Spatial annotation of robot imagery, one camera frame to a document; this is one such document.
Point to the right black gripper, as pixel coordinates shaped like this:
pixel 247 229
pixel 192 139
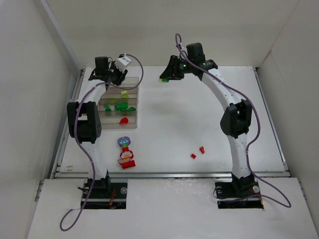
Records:
pixel 172 67

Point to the clear compartment organizer tray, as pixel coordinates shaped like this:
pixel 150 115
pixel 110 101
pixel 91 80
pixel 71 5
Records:
pixel 112 122

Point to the red slope piece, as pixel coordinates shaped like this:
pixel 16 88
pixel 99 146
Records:
pixel 202 150

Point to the small green wedge piece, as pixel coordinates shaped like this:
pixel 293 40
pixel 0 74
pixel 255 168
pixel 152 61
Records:
pixel 107 108

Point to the lime green 2x4 brick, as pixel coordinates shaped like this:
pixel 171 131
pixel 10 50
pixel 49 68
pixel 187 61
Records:
pixel 112 99

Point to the small red lego piece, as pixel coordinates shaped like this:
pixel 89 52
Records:
pixel 124 120

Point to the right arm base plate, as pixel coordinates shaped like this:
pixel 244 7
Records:
pixel 234 195

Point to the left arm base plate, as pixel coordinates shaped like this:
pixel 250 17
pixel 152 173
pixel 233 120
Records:
pixel 112 198

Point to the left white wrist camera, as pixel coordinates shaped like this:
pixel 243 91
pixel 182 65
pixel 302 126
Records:
pixel 122 63

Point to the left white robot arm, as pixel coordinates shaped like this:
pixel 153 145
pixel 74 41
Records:
pixel 83 116

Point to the purple red flower lego stack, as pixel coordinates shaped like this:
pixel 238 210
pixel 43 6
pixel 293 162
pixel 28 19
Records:
pixel 126 156

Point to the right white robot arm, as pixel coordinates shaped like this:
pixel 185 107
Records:
pixel 236 118

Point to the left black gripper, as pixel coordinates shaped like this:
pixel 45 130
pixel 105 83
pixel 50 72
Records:
pixel 117 77

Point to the aluminium front rail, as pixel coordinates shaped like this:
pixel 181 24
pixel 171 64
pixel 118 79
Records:
pixel 61 175

